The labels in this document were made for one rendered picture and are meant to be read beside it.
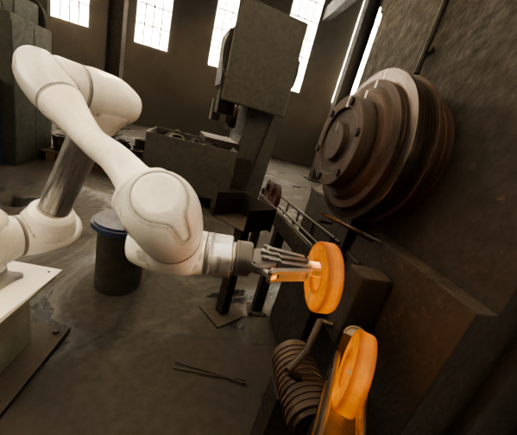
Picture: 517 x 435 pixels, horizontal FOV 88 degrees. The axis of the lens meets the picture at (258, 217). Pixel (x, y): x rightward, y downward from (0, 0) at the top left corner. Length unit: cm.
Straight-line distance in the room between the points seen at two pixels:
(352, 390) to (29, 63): 95
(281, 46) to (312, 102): 797
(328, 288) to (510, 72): 64
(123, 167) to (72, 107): 33
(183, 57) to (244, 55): 765
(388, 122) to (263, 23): 289
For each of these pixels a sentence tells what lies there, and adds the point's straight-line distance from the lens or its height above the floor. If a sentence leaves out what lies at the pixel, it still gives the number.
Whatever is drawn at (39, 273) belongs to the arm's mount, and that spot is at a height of 35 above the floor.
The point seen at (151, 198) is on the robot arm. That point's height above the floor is 99.
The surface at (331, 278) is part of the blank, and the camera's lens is 55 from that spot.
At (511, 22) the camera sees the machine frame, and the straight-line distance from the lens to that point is 96.
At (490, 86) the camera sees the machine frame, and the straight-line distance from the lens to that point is 90.
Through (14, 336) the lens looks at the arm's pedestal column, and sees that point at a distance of 145.
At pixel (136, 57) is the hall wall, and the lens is 1124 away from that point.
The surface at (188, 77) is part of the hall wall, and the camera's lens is 1092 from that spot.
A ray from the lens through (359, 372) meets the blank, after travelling 56.
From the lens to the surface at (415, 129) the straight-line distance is 77.
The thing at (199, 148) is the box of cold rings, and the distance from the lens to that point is 320.
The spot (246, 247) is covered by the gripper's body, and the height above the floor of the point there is 87.
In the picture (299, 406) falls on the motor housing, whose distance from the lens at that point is 79.
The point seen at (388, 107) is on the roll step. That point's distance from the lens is 84.
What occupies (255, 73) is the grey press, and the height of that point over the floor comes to 162.
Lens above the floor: 110
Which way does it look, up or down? 19 degrees down
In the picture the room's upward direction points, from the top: 15 degrees clockwise
